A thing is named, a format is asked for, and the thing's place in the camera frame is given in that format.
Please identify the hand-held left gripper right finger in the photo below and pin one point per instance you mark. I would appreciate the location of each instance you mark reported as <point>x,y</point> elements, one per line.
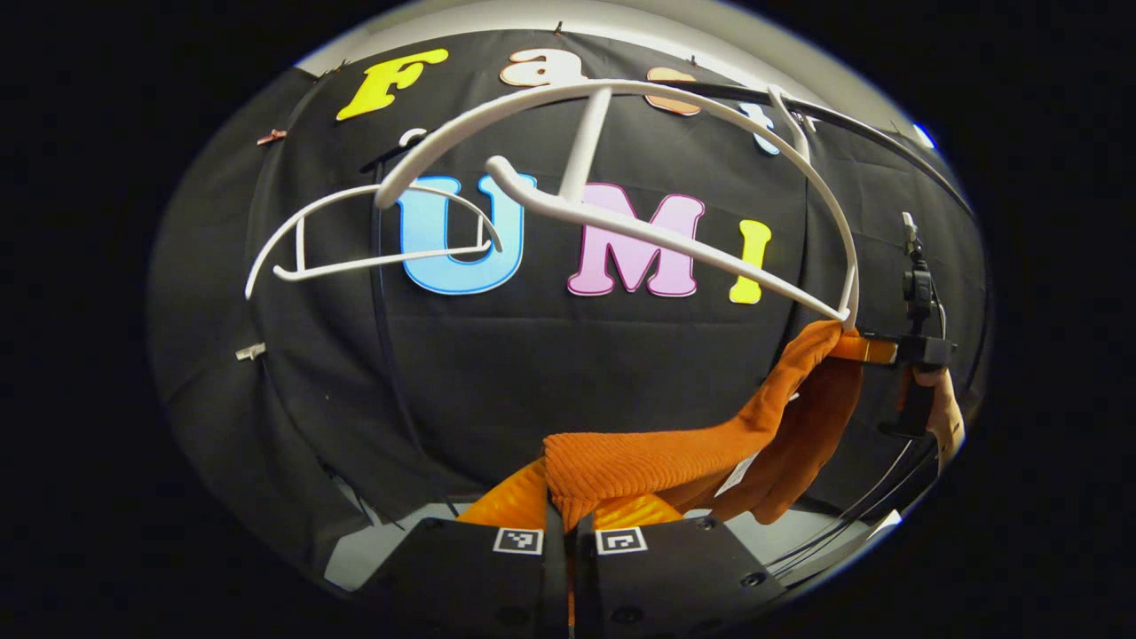
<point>657,577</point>

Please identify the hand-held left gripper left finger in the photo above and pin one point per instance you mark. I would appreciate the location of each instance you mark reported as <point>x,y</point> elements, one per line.
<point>479,577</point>

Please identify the white plastic clothes hanger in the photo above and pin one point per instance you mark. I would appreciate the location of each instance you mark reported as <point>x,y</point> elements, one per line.
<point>293,222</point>
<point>825,204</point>

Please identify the copper clip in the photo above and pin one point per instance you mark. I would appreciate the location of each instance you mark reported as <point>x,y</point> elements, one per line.
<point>272,138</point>

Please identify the silver clip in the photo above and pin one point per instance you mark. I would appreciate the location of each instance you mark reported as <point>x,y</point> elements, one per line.
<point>251,352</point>

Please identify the black backdrop cloth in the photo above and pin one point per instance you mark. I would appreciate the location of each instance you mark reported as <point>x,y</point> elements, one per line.
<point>497,373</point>

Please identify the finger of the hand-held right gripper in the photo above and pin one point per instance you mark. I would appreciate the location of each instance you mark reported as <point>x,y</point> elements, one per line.
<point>874,349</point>

